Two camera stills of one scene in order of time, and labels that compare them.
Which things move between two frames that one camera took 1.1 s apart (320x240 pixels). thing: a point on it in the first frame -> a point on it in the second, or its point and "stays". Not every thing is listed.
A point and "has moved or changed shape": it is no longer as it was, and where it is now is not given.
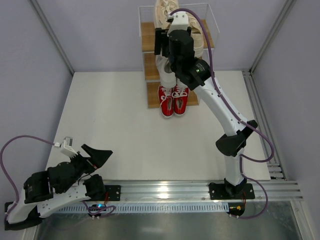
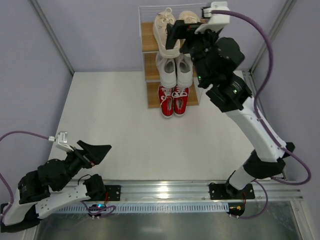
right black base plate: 222,191 stays
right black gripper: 160,42 -> 188,40
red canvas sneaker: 166,100 stays
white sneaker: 167,77 stays
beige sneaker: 162,8 has moved or changed shape
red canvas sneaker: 180,96 stays
